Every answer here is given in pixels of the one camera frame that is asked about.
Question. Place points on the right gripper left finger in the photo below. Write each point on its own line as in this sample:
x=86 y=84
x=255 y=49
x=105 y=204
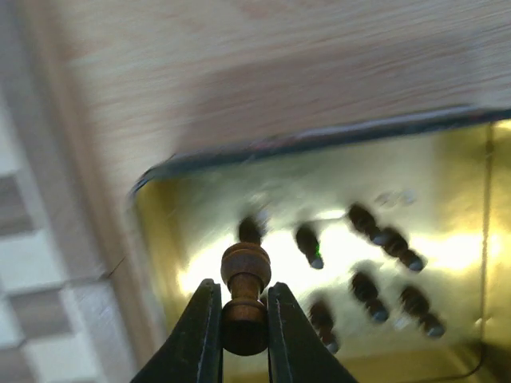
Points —
x=192 y=352

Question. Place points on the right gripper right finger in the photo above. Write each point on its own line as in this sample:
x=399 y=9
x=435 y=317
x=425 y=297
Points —
x=295 y=352

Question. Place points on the dark brown pawn piece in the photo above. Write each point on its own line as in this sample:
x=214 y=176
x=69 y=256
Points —
x=246 y=271

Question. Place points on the gold tin with pieces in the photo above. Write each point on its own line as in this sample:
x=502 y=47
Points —
x=441 y=179

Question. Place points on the wooden chess board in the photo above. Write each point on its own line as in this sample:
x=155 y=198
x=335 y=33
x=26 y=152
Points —
x=71 y=308

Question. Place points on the dark pawn in tin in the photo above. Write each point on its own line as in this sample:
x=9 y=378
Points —
x=322 y=321
x=395 y=245
x=365 y=291
x=416 y=305
x=307 y=241
x=365 y=224
x=251 y=229

